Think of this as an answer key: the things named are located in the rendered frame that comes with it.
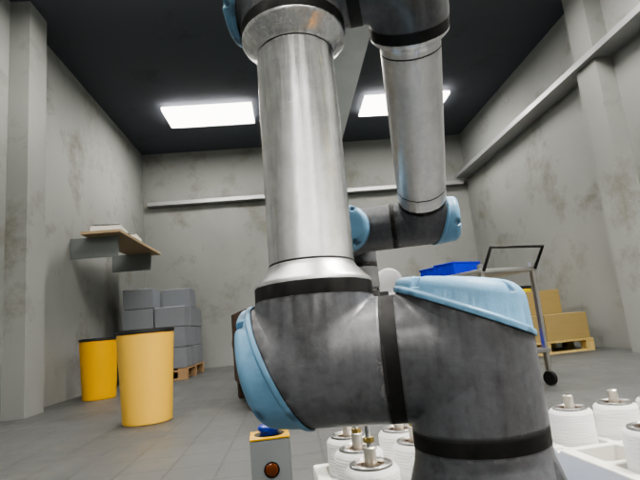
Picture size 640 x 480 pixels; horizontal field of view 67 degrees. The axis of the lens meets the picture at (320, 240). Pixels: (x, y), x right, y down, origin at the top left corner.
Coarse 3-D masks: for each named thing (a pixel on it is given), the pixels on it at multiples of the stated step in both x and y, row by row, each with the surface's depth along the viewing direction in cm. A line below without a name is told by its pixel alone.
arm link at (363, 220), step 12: (360, 216) 76; (372, 216) 77; (384, 216) 77; (360, 228) 75; (372, 228) 77; (384, 228) 77; (360, 240) 75; (372, 240) 77; (384, 240) 77; (360, 252) 81
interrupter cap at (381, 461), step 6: (378, 456) 87; (354, 462) 85; (360, 462) 85; (378, 462) 85; (384, 462) 84; (390, 462) 82; (354, 468) 81; (360, 468) 81; (366, 468) 81; (372, 468) 81; (378, 468) 80; (384, 468) 80
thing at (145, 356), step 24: (120, 336) 298; (144, 336) 296; (168, 336) 307; (120, 360) 297; (144, 360) 294; (168, 360) 304; (120, 384) 297; (144, 384) 292; (168, 384) 302; (144, 408) 290; (168, 408) 300
